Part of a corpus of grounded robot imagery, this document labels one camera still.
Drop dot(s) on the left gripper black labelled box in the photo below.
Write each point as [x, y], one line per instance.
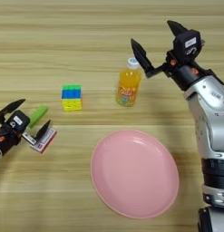
[18, 120]

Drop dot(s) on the colourful puzzle cube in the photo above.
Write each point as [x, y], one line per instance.
[71, 98]

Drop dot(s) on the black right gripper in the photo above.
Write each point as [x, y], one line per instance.
[186, 74]

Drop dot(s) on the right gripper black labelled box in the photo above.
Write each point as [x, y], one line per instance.
[189, 43]

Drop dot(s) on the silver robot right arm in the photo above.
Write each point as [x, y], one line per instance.
[213, 120]

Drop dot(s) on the green rectangular block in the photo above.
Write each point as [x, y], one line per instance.
[37, 116]

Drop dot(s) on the pink round plate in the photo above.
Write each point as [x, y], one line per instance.
[134, 173]

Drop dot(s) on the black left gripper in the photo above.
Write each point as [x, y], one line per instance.
[7, 140]

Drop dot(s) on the small white red card box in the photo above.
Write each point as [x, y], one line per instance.
[47, 141]

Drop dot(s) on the orange juice bottle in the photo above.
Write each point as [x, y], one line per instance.
[128, 87]

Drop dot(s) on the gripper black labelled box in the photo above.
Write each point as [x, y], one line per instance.
[189, 43]
[18, 120]

